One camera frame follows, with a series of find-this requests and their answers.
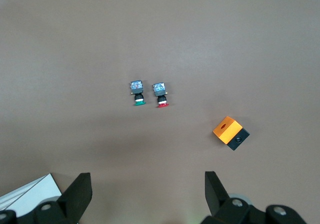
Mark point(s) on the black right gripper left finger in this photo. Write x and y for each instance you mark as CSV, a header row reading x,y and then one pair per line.
x,y
75,199

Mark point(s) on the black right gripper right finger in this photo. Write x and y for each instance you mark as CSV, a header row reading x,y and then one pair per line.
x,y
217,196

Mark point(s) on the red push button switch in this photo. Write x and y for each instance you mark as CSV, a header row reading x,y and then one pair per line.
x,y
160,91

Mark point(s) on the white drawer cabinet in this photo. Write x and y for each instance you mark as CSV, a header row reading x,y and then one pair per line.
x,y
37,191

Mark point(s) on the brown table cover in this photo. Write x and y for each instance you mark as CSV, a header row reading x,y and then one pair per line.
x,y
160,34

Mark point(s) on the orange black button enclosure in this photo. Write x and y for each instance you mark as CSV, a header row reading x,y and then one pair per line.
x,y
226,130

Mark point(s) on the green push button switch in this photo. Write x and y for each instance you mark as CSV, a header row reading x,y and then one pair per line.
x,y
137,90

